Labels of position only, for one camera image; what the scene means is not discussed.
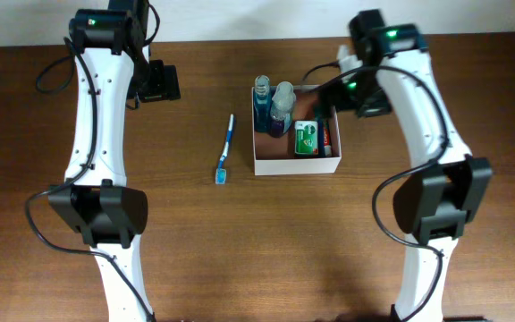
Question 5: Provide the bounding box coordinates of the red green toothpaste tube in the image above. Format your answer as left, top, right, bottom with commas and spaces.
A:
321, 120, 333, 157

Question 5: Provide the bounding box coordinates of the green soap box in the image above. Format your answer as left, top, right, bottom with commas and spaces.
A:
294, 121, 319, 157

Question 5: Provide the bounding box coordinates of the clear purple liquid bottle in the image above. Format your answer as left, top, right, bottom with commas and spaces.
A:
270, 81, 296, 138

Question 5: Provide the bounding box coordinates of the teal mouthwash bottle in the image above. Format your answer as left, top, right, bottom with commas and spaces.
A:
253, 75, 272, 132

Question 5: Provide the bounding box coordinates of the white cardboard box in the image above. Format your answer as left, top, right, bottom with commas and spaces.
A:
250, 107, 342, 176

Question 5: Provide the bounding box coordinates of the blue white toothbrush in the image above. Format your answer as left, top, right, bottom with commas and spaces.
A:
215, 114, 235, 185

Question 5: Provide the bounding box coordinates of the blue disposable razor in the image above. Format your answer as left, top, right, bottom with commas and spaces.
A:
317, 119, 325, 158

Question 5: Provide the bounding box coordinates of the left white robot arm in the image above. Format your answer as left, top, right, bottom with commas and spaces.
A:
44, 1, 181, 321

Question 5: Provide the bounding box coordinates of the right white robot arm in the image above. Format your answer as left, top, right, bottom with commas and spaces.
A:
313, 9, 493, 321

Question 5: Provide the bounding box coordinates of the left black cable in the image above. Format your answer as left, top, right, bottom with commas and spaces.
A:
23, 0, 163, 322

